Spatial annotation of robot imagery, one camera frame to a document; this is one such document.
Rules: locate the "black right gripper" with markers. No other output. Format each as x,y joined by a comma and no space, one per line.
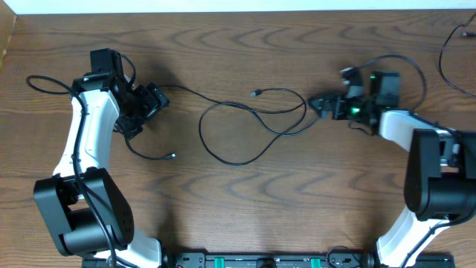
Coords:
337,101

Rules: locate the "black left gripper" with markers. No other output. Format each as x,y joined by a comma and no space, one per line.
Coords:
154,104

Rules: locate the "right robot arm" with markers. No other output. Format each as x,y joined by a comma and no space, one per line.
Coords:
439,189

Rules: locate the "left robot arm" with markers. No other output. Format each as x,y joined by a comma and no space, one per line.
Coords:
84,211

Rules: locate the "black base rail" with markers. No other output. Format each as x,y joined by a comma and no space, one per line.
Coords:
339,256

